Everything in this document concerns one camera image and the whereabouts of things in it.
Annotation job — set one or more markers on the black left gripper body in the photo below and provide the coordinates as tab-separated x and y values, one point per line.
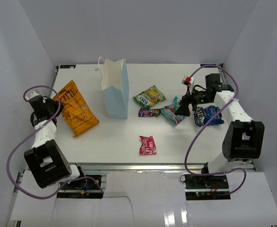
52	106

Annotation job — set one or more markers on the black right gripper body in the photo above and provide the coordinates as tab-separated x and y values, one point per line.
199	98

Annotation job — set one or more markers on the teal Fox's candy bag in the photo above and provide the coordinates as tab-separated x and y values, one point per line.
169	112

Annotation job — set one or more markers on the orange Kettle chips bag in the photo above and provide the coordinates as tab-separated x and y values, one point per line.
76	111

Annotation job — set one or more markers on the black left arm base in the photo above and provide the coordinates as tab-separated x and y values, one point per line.
83	189

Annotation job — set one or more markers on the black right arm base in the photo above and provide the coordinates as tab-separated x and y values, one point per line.
205	188

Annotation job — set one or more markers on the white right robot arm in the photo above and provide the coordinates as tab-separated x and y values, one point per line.
244	137

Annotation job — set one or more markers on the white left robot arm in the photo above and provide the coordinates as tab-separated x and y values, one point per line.
45	159

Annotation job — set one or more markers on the blue snack bag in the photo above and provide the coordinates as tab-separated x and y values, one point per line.
203	115

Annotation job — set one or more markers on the green yellow Fox's candy bag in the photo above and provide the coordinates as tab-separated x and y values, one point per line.
150	97

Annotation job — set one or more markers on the light blue paper bag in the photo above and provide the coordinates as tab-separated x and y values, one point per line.
115	87

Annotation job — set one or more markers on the blue label right corner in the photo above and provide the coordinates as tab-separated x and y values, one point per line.
207	65

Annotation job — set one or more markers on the blue label corner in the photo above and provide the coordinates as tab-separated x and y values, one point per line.
67	66
207	65

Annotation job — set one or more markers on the blue label left corner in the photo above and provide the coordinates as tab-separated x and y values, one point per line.
67	66

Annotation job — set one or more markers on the purple Skittles packet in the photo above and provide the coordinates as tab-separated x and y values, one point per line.
144	112

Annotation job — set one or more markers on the red pink candy packet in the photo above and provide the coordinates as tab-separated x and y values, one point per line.
148	146

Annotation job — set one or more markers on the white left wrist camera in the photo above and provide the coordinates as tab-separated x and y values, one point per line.
33	94

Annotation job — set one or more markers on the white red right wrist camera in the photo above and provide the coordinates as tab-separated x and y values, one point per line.
188	81

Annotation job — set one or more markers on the aluminium front frame rail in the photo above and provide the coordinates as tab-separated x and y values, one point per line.
107	167

